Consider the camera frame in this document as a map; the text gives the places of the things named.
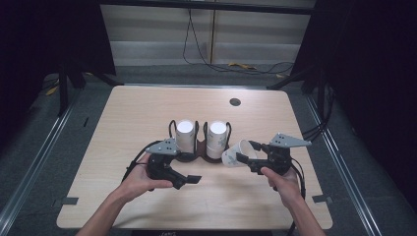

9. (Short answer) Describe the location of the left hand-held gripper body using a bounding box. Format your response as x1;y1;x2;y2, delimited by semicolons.
145;138;181;185

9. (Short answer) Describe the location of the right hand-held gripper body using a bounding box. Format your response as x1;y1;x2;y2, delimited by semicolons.
259;132;313;176

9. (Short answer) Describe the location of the dark double cup holder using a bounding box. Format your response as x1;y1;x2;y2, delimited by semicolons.
168;119;232;164

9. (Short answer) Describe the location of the person's left hand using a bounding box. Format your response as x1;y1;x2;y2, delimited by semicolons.
117;153;174;204

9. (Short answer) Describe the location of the person's right hand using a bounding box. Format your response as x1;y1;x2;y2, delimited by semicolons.
261;166;305;210

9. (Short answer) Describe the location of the black metal stand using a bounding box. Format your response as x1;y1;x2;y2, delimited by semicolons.
56;60;125;118
266;64;330;123

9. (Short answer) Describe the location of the black curtain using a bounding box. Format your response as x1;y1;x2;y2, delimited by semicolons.
290;0;417;210
0;0;117;155

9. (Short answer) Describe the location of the black crossbar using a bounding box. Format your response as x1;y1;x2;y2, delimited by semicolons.
98;0;317;16

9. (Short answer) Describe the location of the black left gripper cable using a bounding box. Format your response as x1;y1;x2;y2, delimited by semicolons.
121;140;163;183

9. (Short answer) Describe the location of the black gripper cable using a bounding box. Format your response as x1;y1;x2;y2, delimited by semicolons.
287;156;308;236
121;140;163;183

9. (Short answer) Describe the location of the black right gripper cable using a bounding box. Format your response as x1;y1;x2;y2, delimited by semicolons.
287;156;308;236

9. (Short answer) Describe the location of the black cable bundle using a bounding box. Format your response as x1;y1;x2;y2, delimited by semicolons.
300;82;336;148

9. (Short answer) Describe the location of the metal floor rail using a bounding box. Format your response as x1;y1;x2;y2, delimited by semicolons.
304;93;384;236
0;88;85;228

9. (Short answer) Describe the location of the black hanging cable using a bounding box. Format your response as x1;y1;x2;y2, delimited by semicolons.
182;8;296;76

